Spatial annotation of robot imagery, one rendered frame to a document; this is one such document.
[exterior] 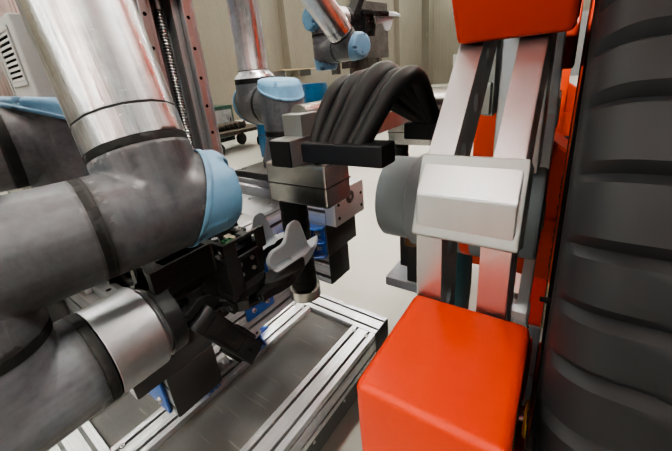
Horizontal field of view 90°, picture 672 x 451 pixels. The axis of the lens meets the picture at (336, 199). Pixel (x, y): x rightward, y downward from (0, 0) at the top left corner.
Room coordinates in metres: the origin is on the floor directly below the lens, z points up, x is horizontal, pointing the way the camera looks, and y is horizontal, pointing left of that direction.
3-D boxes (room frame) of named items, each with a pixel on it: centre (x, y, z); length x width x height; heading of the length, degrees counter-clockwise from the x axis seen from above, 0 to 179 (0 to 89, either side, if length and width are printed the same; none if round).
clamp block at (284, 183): (0.39, 0.03, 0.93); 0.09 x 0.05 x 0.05; 54
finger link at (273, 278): (0.33, 0.08, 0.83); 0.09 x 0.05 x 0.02; 136
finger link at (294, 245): (0.36, 0.05, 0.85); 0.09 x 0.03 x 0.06; 136
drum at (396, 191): (0.45, -0.18, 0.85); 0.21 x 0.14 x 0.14; 54
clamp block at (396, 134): (0.67, -0.17, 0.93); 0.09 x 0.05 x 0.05; 54
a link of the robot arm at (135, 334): (0.23, 0.19, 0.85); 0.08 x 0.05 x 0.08; 54
